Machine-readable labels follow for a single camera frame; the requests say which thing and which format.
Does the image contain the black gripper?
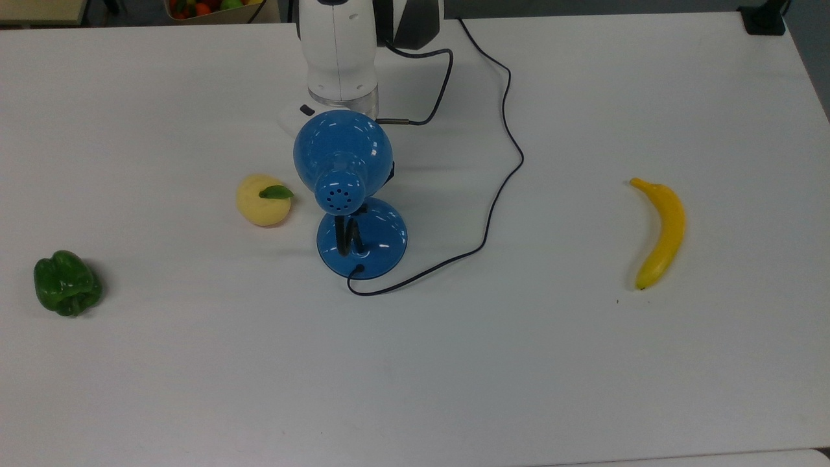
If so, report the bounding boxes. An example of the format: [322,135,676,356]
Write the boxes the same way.
[359,159,397,217]

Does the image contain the blue desk lamp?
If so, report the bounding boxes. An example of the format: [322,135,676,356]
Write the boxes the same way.
[292,109,409,281]

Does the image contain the yellow toy peach with leaf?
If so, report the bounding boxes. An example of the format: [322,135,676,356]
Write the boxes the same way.
[235,173,295,228]

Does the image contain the basket of toy fruit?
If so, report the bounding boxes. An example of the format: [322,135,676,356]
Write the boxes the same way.
[165,0,267,25]

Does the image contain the yellow toy banana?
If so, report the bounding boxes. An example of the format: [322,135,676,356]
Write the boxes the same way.
[629,177,687,291]

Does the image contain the green toy bell pepper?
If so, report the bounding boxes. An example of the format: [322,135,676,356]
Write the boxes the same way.
[34,250,104,318]

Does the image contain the tan wooden furniture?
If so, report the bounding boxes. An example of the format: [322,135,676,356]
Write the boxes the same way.
[0,0,89,28]

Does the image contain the black table clamp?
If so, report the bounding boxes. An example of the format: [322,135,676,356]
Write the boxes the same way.
[738,0,789,36]

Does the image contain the black lamp power cable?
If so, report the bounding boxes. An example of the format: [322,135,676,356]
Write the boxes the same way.
[347,18,525,297]

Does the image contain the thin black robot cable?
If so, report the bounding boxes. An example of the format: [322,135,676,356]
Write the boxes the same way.
[376,39,455,127]

